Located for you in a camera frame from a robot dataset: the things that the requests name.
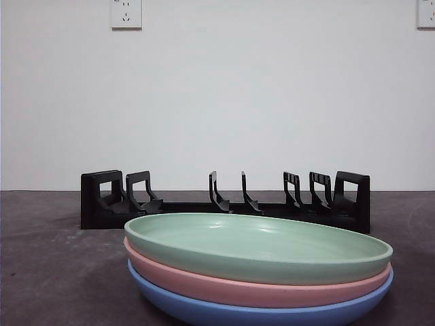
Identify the white wall socket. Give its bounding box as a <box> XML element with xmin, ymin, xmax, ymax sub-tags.
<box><xmin>417</xmin><ymin>0</ymin><xmax>435</xmax><ymax>30</ymax></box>
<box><xmin>111</xmin><ymin>0</ymin><xmax>143</xmax><ymax>31</ymax></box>

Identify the blue plate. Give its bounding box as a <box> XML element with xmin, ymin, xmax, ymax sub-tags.
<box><xmin>127</xmin><ymin>259</ymin><xmax>395</xmax><ymax>326</ymax></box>

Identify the black plate rack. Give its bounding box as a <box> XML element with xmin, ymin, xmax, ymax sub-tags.
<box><xmin>80</xmin><ymin>168</ymin><xmax>371</xmax><ymax>234</ymax></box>

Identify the pink plate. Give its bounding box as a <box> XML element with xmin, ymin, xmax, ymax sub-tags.
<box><xmin>124</xmin><ymin>237</ymin><xmax>395</xmax><ymax>310</ymax></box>

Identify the green plate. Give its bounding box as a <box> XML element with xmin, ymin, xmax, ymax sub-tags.
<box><xmin>124</xmin><ymin>212</ymin><xmax>394</xmax><ymax>286</ymax></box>

